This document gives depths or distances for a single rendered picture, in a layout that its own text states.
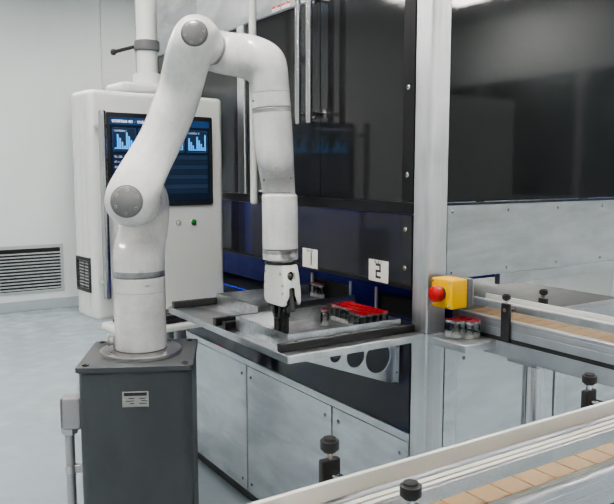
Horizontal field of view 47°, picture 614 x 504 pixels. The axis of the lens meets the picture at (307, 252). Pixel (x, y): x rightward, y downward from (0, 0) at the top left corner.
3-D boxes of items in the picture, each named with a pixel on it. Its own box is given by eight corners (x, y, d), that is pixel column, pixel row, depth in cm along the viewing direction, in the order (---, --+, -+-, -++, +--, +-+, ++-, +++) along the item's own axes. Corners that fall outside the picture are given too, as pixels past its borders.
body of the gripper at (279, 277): (305, 258, 166) (306, 305, 167) (282, 254, 175) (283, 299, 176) (277, 260, 162) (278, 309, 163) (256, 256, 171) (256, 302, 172)
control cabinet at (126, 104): (200, 296, 279) (196, 93, 270) (226, 304, 264) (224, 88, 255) (73, 313, 248) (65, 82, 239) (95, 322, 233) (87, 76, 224)
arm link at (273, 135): (254, 113, 176) (264, 236, 179) (250, 108, 160) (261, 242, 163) (291, 111, 176) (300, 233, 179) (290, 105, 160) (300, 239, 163)
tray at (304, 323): (341, 314, 205) (341, 302, 204) (400, 331, 183) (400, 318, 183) (235, 329, 186) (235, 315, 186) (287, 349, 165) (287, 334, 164)
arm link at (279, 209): (263, 246, 173) (261, 250, 164) (262, 191, 172) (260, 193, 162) (298, 246, 173) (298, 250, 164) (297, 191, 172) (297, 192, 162)
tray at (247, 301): (308, 294, 239) (308, 283, 239) (355, 306, 217) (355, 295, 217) (216, 304, 221) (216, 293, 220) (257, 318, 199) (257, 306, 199)
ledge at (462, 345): (467, 335, 187) (467, 328, 186) (505, 346, 176) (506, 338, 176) (427, 342, 179) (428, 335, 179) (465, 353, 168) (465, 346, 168)
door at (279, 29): (248, 193, 257) (247, 25, 250) (321, 197, 218) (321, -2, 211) (247, 193, 256) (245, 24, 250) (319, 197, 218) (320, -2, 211)
